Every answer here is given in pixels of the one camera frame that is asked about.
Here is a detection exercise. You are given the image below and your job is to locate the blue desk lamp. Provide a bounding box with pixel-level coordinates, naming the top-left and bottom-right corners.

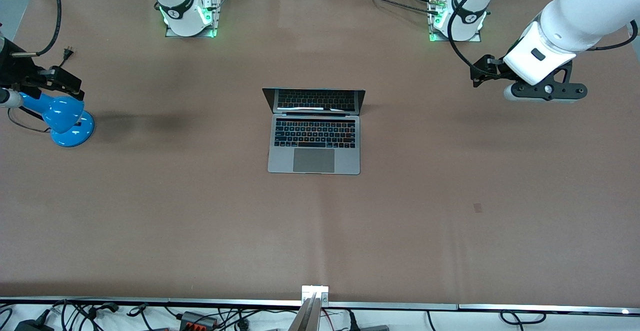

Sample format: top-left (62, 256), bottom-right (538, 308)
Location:
top-left (15, 91), bottom-right (96, 148)

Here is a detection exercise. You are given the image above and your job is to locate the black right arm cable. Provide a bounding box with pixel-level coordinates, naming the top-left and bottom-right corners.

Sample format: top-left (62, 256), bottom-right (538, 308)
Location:
top-left (10, 0), bottom-right (62, 58)

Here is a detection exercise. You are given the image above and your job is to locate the long black table cable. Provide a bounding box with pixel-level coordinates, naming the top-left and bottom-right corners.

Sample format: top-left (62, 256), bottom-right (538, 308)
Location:
top-left (345, 0), bottom-right (433, 12)

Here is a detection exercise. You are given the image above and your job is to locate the aluminium camera pole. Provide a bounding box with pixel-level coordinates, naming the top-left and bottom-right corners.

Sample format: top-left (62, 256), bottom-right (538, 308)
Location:
top-left (287, 293), bottom-right (321, 331)

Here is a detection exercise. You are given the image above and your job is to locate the metal table edge rail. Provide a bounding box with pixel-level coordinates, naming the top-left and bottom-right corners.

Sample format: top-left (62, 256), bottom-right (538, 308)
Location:
top-left (0, 297), bottom-right (640, 316)

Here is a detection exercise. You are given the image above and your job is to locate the grey laptop with black keyboard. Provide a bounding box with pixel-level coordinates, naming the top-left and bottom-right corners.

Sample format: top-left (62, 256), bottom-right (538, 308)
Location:
top-left (262, 87), bottom-right (366, 176)

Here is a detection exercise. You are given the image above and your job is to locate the black power adapter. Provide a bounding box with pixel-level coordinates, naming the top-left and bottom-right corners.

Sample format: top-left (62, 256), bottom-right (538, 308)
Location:
top-left (14, 310), bottom-right (55, 331)

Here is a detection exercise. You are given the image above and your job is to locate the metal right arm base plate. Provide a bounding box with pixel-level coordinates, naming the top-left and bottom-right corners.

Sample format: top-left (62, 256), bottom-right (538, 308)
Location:
top-left (165, 0), bottom-right (222, 38)

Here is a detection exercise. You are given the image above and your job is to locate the black box with orange buttons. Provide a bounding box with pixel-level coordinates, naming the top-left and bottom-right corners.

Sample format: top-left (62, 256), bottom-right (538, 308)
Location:
top-left (178, 311), bottom-right (219, 330)

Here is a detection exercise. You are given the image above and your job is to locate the silver camera pole bracket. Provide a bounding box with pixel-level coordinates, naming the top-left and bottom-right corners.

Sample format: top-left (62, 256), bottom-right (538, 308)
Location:
top-left (301, 285), bottom-right (330, 306)

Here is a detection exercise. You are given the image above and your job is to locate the black looped floor cable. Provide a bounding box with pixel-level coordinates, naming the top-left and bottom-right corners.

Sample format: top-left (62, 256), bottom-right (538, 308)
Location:
top-left (500, 309), bottom-right (547, 325)

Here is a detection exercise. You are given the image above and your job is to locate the brown table cover sheet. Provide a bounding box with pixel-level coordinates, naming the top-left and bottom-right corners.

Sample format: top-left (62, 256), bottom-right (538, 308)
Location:
top-left (0, 0), bottom-right (640, 303)

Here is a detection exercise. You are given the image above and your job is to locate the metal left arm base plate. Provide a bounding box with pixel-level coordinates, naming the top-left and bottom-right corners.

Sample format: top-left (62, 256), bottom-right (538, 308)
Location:
top-left (427, 0), bottom-right (482, 43)

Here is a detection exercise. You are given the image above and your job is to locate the black lamp cable with plug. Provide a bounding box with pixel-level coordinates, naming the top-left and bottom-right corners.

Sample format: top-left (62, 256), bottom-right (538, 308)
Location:
top-left (7, 46), bottom-right (76, 134)

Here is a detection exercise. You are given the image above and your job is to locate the black tangled floor cable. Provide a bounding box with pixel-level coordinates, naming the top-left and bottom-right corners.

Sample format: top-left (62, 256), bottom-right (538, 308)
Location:
top-left (52, 299), bottom-right (121, 331)

